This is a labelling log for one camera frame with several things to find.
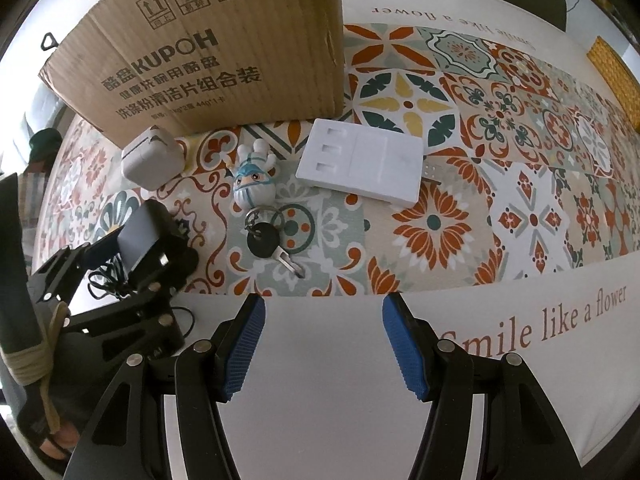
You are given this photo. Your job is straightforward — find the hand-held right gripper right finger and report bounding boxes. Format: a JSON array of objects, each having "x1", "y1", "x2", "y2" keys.
[{"x1": 381, "y1": 291, "x2": 586, "y2": 480}]

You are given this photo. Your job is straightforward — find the dark green bag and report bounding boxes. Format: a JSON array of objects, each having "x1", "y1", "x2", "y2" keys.
[{"x1": 27, "y1": 129, "x2": 64, "y2": 172}]

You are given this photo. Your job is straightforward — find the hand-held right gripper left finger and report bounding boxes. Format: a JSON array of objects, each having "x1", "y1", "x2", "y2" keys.
[{"x1": 62, "y1": 293, "x2": 267, "y2": 480}]

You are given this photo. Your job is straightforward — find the figurine keychain with key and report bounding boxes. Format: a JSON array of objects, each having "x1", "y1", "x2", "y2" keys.
[{"x1": 232, "y1": 140, "x2": 307, "y2": 280}]

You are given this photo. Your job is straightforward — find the patterned tablecloth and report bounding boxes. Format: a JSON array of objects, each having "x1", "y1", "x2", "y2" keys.
[{"x1": 30, "y1": 0, "x2": 640, "y2": 480}]

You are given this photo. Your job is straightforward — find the beige cord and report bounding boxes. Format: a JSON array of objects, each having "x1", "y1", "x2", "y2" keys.
[{"x1": 0, "y1": 302, "x2": 72, "y2": 436}]

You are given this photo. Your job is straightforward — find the white flat box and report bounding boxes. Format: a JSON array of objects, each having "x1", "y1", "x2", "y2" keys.
[{"x1": 294, "y1": 118, "x2": 426, "y2": 206}]

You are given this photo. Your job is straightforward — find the white cube charger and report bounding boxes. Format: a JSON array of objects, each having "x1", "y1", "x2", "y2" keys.
[{"x1": 121, "y1": 127, "x2": 184, "y2": 191}]

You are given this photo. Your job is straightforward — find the person's left hand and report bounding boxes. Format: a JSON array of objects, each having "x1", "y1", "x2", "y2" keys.
[{"x1": 15, "y1": 400, "x2": 77, "y2": 477}]

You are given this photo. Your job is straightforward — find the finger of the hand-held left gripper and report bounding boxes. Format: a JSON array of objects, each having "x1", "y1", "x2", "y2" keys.
[
  {"x1": 65, "y1": 202, "x2": 199, "y2": 362},
  {"x1": 27, "y1": 230, "x2": 126, "y2": 304}
]

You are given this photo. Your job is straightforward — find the woven yellow box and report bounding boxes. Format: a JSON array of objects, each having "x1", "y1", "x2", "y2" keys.
[{"x1": 586, "y1": 36, "x2": 640, "y2": 135}]

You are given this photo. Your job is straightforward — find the brown cardboard box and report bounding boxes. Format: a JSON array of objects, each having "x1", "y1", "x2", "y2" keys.
[{"x1": 39, "y1": 0, "x2": 347, "y2": 147}]

